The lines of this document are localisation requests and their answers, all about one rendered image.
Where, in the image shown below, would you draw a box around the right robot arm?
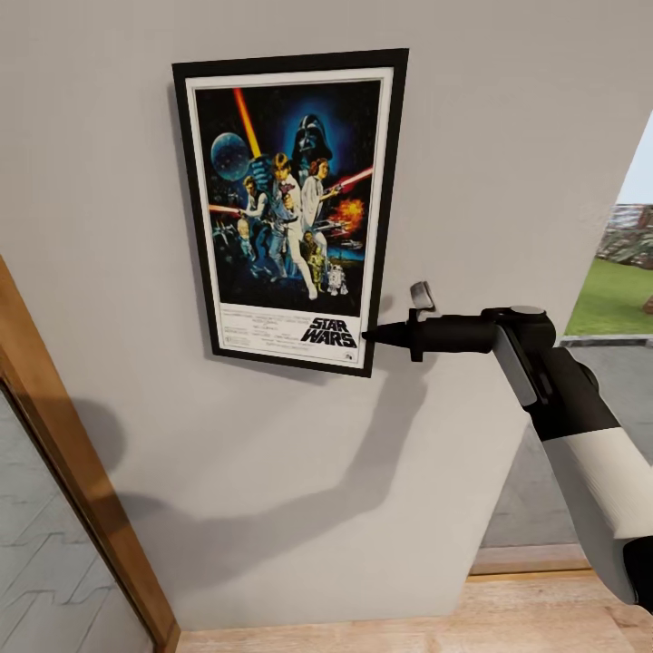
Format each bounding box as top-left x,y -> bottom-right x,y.
362,280 -> 653,616

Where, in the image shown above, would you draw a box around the poster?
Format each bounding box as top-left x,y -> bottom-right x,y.
172,48 -> 410,378

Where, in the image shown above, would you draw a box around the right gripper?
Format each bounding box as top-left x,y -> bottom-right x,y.
362,308 -> 466,362

